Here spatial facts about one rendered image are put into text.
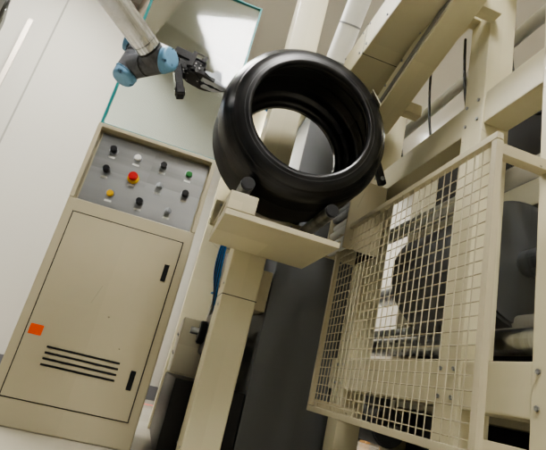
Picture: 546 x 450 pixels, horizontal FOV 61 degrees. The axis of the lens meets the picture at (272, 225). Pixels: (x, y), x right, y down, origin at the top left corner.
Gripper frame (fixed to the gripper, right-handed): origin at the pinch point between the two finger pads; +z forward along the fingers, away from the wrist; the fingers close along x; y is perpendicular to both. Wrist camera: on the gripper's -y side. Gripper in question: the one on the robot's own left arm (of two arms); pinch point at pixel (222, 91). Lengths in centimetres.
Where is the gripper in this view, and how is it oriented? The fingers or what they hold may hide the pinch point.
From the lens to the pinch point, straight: 163.9
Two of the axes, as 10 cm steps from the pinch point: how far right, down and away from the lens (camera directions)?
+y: 3.3, -8.8, 3.4
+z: 9.1, 4.0, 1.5
